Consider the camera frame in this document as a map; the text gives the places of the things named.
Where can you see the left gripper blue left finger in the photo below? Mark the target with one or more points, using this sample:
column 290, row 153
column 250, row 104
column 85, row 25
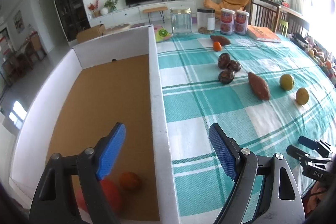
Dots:
column 108, row 149

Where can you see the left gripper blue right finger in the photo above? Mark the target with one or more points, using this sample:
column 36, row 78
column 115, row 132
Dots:
column 225, row 150

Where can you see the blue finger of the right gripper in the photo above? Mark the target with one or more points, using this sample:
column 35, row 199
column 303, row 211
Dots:
column 298, row 154
column 309, row 143

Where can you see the small orange tangerine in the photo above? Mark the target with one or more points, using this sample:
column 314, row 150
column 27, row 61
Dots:
column 217, row 46
column 130, row 181

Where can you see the red apple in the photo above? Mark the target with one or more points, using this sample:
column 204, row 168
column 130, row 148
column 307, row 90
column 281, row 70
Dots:
column 111, row 192

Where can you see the green apple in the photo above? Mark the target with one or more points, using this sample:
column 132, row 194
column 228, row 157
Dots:
column 287, row 82

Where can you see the long purple sweet potato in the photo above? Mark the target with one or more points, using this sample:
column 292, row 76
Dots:
column 259, row 86

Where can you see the dark water chestnut three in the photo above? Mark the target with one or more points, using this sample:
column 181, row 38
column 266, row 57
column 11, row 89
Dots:
column 226, row 76

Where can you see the dark water chestnut two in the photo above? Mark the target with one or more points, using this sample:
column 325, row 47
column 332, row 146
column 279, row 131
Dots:
column 234, row 66

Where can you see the dark water chestnut one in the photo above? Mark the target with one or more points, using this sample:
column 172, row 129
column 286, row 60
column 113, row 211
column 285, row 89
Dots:
column 223, row 60

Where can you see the dark sweet potato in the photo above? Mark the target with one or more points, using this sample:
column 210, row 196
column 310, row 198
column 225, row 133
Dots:
column 221, row 39

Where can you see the teal white plaid tablecloth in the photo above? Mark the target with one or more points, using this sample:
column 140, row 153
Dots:
column 194, row 99

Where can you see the white cardboard box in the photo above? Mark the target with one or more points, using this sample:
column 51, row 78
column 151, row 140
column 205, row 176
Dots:
column 110, row 79

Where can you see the fruit bowl on side table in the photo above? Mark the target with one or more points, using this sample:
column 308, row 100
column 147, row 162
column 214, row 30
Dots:
column 324, row 58

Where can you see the orange book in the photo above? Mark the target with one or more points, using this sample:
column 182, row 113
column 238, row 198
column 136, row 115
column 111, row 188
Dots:
column 262, row 34

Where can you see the cardboard box on floor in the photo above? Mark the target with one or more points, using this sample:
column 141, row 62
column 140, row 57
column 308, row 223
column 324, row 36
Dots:
column 90, row 33

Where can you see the fruit pattern pouch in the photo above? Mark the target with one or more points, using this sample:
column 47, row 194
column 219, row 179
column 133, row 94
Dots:
column 161, row 34

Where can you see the right red white can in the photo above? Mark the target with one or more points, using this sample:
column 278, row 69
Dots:
column 241, row 22

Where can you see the red white can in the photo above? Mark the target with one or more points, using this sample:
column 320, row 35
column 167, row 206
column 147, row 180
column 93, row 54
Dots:
column 227, row 21
column 241, row 22

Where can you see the left red white can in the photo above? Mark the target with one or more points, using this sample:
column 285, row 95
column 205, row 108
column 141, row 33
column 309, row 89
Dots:
column 227, row 21

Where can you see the empty glass jar gold lid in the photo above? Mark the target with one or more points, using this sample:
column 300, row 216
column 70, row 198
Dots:
column 181, row 21

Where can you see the clear jar black lid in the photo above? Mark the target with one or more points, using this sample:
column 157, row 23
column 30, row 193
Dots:
column 206, row 20

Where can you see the white tv cabinet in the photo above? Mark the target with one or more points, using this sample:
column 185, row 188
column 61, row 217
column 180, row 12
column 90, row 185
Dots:
column 134, row 15

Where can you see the dark wooden chair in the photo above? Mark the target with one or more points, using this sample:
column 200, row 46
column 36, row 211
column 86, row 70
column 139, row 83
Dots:
column 264, row 13

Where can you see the red flower vase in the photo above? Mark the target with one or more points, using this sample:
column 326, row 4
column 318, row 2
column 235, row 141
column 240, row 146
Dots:
column 93, row 8

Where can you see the small wooden stool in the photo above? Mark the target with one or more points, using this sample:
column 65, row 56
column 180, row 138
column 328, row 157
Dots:
column 150, row 12

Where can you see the orange lounge chair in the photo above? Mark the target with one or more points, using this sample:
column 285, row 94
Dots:
column 225, row 4

